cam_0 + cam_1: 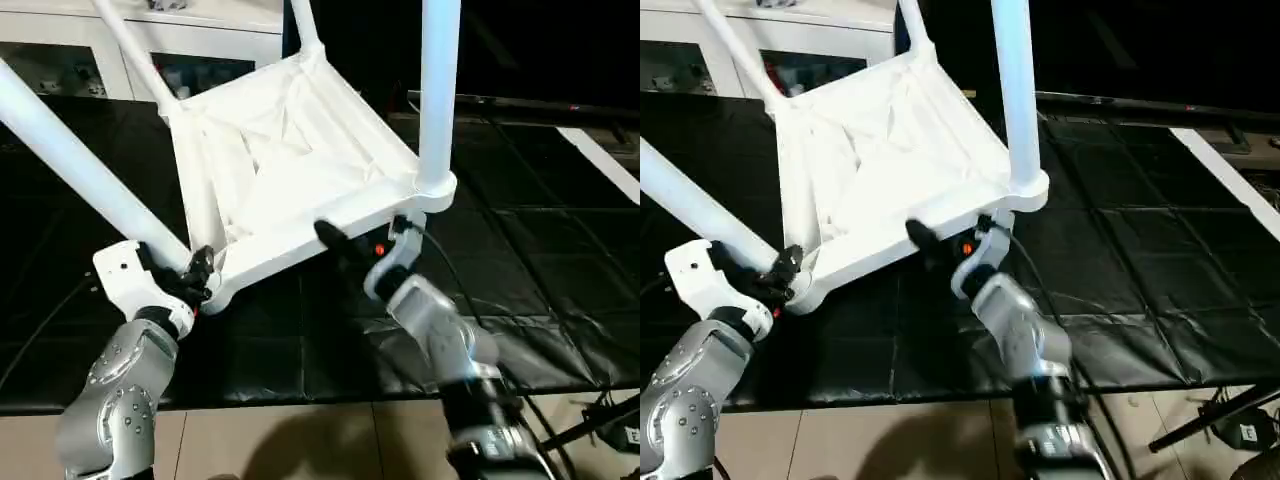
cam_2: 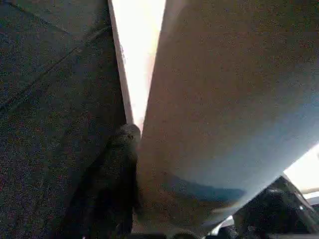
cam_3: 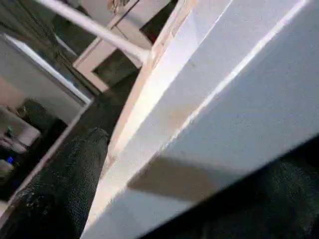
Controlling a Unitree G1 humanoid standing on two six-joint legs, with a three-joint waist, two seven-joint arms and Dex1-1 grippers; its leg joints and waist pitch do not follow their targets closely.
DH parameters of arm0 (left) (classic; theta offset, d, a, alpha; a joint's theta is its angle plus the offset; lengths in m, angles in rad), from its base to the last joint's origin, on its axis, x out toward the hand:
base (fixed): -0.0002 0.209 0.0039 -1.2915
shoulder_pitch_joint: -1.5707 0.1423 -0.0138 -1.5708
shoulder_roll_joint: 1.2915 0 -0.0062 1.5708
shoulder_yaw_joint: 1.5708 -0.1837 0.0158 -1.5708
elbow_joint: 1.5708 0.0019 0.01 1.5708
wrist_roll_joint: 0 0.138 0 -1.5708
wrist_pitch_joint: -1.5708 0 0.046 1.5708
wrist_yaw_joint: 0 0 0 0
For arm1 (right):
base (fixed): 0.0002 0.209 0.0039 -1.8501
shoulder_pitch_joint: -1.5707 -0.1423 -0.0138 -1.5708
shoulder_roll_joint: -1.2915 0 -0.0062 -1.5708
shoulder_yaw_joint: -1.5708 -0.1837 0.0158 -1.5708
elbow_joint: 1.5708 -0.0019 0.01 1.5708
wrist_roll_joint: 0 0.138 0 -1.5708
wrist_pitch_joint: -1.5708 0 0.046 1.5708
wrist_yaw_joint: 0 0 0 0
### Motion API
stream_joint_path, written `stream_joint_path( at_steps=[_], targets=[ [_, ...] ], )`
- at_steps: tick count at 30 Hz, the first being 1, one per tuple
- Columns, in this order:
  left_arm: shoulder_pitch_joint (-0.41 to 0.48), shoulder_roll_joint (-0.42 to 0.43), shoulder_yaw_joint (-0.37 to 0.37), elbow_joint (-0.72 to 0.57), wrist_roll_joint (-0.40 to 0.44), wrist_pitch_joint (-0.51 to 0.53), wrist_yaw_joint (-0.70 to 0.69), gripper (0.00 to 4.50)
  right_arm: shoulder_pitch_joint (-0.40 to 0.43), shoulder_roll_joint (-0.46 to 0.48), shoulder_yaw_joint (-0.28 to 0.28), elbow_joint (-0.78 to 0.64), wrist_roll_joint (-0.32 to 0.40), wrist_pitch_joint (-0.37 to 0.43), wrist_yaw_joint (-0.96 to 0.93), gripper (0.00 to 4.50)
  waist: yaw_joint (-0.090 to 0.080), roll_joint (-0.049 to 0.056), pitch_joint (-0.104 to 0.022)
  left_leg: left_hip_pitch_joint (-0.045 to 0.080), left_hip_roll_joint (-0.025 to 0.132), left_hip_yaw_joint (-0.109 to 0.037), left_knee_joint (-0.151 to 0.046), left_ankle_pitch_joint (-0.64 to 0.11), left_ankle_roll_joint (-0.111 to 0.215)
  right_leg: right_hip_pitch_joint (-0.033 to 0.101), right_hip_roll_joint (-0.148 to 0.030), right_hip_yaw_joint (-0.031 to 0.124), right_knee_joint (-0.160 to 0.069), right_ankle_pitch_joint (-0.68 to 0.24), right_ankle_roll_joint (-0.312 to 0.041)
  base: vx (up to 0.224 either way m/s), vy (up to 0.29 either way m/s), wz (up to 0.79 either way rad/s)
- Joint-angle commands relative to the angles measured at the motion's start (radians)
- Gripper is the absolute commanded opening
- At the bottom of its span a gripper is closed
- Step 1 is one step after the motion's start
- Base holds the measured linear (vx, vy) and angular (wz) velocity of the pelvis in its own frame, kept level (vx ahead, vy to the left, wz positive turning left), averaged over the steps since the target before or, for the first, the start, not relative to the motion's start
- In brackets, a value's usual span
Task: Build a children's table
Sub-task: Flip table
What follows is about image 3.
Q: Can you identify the white cabinet with glass doors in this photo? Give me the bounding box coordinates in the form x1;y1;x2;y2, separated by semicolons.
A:
72;0;177;93

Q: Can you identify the white plastic table leg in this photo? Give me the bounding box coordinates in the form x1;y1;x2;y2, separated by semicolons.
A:
34;0;152;64

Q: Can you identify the white plastic table top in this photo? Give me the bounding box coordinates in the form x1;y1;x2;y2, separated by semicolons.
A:
80;0;319;239

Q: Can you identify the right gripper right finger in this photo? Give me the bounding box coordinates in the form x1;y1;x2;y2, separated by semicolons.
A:
234;158;319;239

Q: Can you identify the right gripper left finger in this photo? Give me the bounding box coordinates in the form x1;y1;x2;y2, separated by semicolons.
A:
0;128;110;239

